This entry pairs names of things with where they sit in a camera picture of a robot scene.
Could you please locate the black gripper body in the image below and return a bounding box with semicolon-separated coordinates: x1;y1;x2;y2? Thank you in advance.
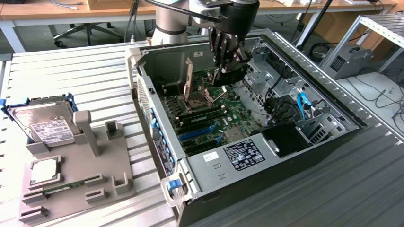
208;0;260;69

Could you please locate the graphics card with metal bracket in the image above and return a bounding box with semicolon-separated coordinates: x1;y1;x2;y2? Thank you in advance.
181;58;249;106

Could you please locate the grey metal drive cage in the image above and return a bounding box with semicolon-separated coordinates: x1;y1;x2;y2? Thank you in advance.
243;39;313;114

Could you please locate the metal socket cover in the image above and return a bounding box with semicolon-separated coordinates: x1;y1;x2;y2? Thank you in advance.
203;85;228;104

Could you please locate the green motherboard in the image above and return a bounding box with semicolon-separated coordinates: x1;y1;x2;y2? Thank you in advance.
159;78;263;157

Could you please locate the CPU socket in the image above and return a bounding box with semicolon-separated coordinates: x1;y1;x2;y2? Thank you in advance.
176;91;219;113

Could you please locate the black stand pole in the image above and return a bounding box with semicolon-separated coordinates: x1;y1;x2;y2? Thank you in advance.
295;0;333;52

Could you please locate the black RAM stick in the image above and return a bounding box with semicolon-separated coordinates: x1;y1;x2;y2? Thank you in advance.
181;112;227;126
179;105;221;119

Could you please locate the chipset heatsink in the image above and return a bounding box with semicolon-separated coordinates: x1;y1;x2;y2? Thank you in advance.
224;129;249;142

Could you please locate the long wooden desk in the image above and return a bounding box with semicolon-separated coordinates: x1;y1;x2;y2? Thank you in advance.
257;0;399;24

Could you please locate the blue expansion slot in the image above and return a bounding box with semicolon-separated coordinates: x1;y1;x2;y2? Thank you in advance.
179;126;215;140

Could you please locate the grey control box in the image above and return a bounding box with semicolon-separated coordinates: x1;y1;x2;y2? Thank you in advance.
328;46;375;80

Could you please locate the black plastic shroud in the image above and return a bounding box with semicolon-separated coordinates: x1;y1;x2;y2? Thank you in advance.
261;124;312;158

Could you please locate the metal disk bay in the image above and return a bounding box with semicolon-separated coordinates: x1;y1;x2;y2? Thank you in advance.
296;113;341;145

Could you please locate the cardboard box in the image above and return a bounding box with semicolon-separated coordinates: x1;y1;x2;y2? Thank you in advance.
87;0;132;11

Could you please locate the grey power supply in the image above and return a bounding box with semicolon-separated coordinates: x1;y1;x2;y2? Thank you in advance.
185;133;281;193

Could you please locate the office chair base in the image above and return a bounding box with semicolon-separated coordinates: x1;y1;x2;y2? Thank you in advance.
52;22;124;47

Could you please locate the open PC case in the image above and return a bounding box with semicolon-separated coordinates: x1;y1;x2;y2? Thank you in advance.
125;28;368;227

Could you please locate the wooden desk with white legs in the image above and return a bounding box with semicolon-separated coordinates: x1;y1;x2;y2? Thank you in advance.
0;0;157;54

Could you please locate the hard disk with blue carrier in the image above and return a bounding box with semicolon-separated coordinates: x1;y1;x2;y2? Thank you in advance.
0;93;80;148

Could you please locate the grey parts rack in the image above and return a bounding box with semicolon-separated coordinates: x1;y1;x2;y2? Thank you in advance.
19;110;135;224

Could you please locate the green RAM stick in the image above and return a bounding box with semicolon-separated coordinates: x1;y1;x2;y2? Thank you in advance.
43;181;85;194

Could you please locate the silver CPU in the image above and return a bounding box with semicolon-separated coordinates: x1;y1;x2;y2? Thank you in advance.
29;159;60;184

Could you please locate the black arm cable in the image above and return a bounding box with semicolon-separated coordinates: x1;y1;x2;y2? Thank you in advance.
144;0;224;23

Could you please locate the black wire bundle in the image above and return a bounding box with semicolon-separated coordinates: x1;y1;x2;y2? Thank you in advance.
264;96;300;123

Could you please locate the blue disk wire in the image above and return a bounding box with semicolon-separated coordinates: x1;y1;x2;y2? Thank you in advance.
296;92;309;121

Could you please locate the grey hanging cable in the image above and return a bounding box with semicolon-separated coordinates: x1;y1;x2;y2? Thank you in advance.
123;0;140;43

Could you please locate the aluminium frame table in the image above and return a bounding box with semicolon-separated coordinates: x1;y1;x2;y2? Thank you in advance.
319;13;404;74

